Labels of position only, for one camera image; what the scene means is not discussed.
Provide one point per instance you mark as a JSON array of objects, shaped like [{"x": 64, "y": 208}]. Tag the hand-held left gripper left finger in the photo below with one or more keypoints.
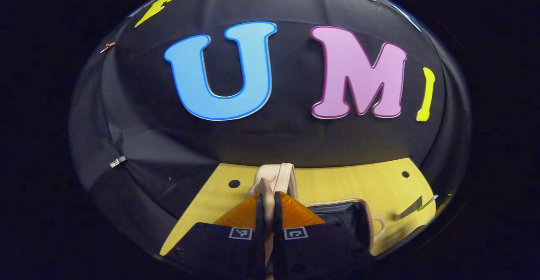
[{"x": 219, "y": 246}]

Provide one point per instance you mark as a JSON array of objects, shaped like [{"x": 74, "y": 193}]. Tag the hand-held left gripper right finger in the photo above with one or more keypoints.
[{"x": 320, "y": 250}]

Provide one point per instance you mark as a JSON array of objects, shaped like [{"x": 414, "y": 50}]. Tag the pink suitcase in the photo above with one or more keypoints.
[{"x": 276, "y": 174}]

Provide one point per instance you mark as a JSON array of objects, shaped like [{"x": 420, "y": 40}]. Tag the black backdrop cloth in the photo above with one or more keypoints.
[{"x": 287, "y": 136}]

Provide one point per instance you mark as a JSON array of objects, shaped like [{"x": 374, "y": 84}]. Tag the small white clip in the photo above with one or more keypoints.
[{"x": 118, "y": 161}]

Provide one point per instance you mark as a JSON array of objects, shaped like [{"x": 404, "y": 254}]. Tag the copper clip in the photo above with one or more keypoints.
[{"x": 107, "y": 47}]

